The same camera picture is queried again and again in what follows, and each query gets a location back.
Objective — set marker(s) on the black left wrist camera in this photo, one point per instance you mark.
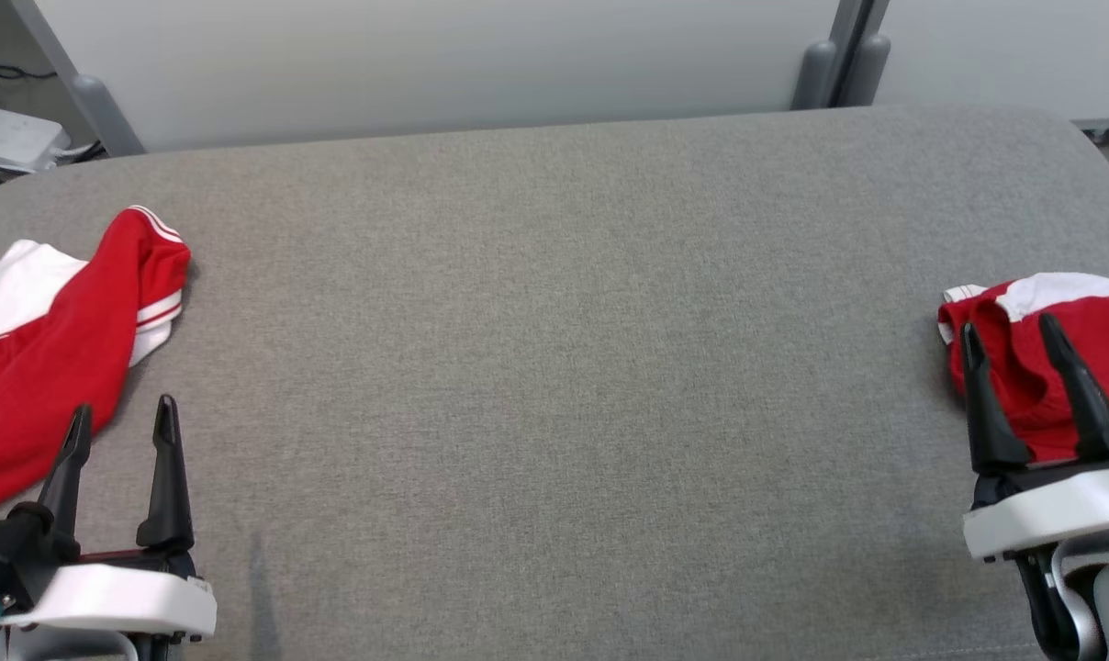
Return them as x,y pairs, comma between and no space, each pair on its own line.
4,551

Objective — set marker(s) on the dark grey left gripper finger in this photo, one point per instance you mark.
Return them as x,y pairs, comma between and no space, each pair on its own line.
169,496
66,496

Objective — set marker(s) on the white power strip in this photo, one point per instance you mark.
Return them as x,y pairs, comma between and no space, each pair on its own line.
17,138

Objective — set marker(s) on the red shorts with white hem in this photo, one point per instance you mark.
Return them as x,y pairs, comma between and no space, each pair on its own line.
1023,376

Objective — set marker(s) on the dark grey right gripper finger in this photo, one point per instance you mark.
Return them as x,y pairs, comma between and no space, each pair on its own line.
1092,413
991,431

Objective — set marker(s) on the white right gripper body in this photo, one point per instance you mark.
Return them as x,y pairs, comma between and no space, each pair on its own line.
1050,514

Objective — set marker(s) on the red jersey with white sleeves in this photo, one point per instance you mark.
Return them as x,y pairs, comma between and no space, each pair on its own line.
50,367

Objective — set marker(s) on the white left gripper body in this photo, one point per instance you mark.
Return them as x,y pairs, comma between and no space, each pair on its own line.
123,597

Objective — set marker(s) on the grey partition base foot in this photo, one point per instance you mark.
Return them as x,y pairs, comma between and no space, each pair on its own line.
1105,128

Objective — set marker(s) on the white partition panel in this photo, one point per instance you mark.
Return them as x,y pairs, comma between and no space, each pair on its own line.
1013,55
426,64

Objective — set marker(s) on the dark grey partition post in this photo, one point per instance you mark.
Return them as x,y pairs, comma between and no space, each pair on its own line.
865,73

